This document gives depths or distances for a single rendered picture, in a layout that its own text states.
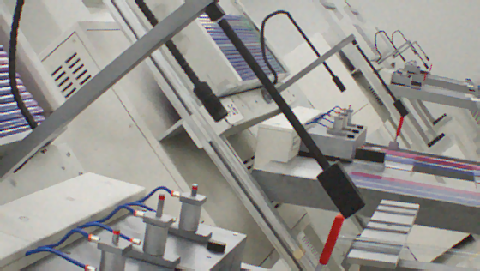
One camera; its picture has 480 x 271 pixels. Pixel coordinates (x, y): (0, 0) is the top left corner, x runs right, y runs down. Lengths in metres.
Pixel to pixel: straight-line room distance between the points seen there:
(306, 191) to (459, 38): 6.67
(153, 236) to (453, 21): 7.63
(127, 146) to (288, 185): 0.37
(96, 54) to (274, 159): 0.48
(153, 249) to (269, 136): 1.17
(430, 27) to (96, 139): 6.68
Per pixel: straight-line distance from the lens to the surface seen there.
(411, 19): 8.34
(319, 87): 5.31
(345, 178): 0.68
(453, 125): 6.72
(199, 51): 1.88
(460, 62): 8.33
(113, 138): 1.85
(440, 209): 1.72
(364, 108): 5.28
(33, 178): 0.97
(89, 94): 0.74
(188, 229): 0.89
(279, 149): 1.94
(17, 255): 0.71
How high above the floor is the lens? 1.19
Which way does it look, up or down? 3 degrees up
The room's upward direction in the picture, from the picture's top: 35 degrees counter-clockwise
